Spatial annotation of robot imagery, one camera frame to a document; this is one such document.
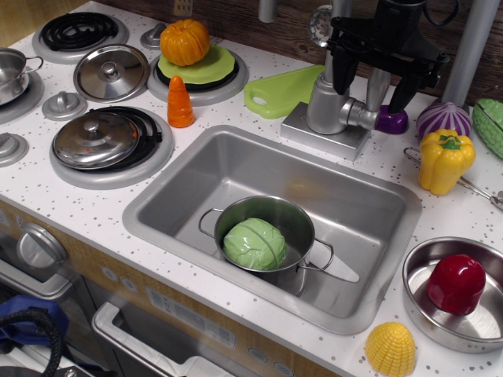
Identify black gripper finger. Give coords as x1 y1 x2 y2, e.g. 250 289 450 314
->
332 49 358 94
388 75 418 113

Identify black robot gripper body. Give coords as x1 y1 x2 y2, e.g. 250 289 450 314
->
329 1 449 88

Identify grey vertical pole right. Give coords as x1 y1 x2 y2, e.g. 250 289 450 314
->
440 0 500 107

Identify purple toy eggplant piece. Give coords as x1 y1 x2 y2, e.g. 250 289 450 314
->
375 105 409 135

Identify clear crystal knob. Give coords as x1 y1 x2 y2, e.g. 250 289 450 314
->
308 5 332 48

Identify purple toy onion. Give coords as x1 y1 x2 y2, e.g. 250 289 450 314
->
416 102 472 140

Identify silver toy faucet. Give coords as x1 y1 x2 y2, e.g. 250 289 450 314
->
280 0 373 162

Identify green cutting board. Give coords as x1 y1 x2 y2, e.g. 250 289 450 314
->
244 65 325 119

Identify yellow toy bell pepper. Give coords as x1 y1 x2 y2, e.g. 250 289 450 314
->
418 129 476 196

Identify green toy bitter gourd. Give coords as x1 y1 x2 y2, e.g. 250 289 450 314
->
472 99 502 159

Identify grey pole top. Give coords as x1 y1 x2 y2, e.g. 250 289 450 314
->
258 0 278 24

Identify burner under green plate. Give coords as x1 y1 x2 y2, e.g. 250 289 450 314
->
146 51 248 107

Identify green round plate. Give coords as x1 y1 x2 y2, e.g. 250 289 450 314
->
157 45 236 85

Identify metal tongs utensil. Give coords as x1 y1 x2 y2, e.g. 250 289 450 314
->
403 147 502 210

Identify grey toy sink basin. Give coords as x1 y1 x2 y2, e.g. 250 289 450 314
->
123 126 422 335

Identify orange toy pumpkin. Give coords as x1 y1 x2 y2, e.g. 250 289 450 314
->
160 19 211 67

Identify orange toy carrot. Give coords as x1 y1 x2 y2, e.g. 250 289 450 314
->
167 75 195 128

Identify grey stove knob top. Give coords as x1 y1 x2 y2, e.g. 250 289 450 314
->
140 23 167 50

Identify grey stove knob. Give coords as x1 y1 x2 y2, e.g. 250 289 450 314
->
42 91 87 121
140 23 167 50
0 133 29 167

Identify green toy cabbage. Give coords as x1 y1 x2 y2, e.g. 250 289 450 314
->
222 218 287 270

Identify red toy pepper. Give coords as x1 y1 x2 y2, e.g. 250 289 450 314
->
427 254 486 316

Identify steel lid upper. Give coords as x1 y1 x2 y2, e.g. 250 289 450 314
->
73 44 150 103

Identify burner front with lid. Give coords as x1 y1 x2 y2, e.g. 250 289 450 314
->
50 106 174 190

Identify steel round pan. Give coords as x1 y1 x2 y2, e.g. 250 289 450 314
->
402 236 502 353

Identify yellow toy corn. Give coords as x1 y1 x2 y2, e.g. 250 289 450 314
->
365 322 416 376

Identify steel lid on burner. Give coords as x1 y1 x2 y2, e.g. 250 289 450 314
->
52 112 140 170

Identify black coil burner back left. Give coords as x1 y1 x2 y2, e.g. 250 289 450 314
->
32 12 129 64

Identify grey stove knob middle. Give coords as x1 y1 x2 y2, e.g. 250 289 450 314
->
42 91 87 121

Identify burner far left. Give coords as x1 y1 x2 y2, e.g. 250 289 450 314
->
1 72 45 124

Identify small steel pot left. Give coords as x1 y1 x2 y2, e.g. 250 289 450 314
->
1 48 44 105

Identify grey stove knob left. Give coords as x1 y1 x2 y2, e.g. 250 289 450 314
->
0 133 29 167

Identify grey oven dial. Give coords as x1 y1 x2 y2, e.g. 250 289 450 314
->
17 223 68 269

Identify blue clamp object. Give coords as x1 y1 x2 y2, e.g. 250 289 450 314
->
1 295 69 353

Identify steel pot with handles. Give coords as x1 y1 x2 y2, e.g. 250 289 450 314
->
198 196 335 295

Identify oven door handle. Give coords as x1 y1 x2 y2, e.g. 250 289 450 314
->
1 260 75 301

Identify black braided cable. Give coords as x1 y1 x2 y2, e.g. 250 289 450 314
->
0 308 63 377

